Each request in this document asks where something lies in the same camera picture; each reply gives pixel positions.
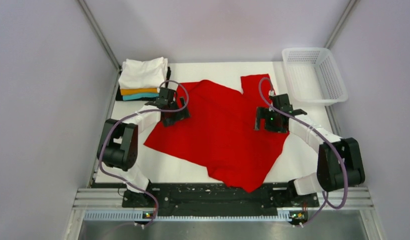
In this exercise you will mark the black folded t shirt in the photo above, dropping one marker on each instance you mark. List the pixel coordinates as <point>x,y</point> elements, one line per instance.
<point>118,97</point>

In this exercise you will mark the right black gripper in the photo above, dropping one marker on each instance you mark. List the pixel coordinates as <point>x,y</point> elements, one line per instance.
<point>264,113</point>

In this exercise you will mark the white plastic basket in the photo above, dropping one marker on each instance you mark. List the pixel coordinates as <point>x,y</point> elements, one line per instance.
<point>313,77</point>

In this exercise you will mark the aluminium frame rail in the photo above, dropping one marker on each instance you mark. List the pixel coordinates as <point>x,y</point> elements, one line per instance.
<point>106,204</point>

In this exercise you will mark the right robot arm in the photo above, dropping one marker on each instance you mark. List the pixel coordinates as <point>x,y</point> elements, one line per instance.
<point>339,160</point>

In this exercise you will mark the white folded t shirt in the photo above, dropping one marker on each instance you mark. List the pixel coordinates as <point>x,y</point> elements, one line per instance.
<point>143,74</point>

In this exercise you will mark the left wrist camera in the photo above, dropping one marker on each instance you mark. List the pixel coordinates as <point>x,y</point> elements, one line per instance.
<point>166,96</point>

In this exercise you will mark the right corner metal post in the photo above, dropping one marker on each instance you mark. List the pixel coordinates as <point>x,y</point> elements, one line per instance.
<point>348,11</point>

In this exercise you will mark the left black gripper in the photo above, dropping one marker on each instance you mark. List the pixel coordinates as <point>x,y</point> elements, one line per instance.
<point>181,114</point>

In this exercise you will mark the red t shirt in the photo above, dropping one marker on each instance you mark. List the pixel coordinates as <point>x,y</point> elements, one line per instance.
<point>220,132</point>

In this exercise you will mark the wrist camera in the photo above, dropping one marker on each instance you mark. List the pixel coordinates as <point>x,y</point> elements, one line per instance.
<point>166,96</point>
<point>280,101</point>

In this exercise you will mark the left corner metal post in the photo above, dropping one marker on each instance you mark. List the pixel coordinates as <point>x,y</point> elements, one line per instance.
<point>98,33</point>

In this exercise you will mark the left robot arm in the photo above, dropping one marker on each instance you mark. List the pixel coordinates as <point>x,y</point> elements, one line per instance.
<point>117,151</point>

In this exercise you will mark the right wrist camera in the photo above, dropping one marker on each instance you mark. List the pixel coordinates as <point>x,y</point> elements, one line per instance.
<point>280,101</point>

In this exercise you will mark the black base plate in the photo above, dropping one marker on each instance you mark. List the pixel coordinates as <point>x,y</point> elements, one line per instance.
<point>216,200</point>

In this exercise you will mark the corner metal post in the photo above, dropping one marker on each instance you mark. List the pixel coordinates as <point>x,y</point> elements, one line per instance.
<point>348,11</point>
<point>98,33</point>

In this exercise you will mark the teal folded t shirt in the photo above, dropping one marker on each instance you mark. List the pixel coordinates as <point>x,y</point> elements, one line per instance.
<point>139,96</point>

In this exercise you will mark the yellow folded t shirt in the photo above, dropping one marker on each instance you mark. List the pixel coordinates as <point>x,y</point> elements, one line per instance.
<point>126,92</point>

